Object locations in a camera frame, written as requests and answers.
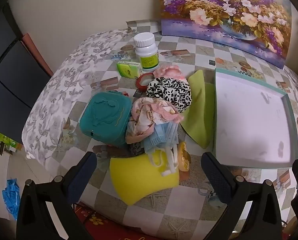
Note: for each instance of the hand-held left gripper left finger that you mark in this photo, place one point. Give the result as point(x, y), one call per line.
point(82, 172)

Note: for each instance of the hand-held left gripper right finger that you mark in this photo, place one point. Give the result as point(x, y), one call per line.
point(217, 177)

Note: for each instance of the yellow sponge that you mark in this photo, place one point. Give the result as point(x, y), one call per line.
point(134, 177)

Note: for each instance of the teal wipes case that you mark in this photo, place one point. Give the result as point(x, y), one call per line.
point(104, 120)

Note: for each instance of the lime green cloth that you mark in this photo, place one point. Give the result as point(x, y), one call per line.
point(198, 120)

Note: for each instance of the teal rimmed white tray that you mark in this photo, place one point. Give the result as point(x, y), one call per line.
point(251, 120)

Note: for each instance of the leopard print scrunchie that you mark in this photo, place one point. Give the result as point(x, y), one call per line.
point(168, 90)

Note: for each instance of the red tape roll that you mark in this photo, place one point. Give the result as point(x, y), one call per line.
point(139, 82)

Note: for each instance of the green tissue packet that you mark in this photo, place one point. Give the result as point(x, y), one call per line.
point(129, 68)

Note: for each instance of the pink white fuzzy cloth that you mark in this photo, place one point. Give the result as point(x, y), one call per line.
point(168, 71)

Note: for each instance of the orange gold packet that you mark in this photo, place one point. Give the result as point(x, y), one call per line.
point(183, 158)

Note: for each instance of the red floral mat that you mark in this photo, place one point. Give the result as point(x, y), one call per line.
point(99, 222)

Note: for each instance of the dark patterned cloth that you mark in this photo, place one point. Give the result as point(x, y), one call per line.
point(136, 150)

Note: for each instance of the checkered tablecloth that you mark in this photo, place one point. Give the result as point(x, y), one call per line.
point(163, 217)

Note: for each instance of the blue face mask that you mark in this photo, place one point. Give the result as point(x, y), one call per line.
point(158, 137)

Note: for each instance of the blue plastic bag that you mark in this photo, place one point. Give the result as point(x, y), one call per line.
point(10, 197)

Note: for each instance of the pink floral fabric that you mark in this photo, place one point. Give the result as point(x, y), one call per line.
point(144, 115)

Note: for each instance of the green printed packaging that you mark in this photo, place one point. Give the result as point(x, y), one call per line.
point(4, 140)

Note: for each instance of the grey floral tablecloth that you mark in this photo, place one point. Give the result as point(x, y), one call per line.
point(64, 80)

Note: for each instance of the dark cabinet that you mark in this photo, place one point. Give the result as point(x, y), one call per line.
point(9, 80)

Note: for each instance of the orange wooden board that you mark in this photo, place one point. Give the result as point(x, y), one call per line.
point(36, 52)

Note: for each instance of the white pill bottle green label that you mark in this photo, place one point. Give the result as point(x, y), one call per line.
point(146, 55)

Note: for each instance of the floral painting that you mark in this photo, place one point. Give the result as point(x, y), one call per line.
point(226, 10)

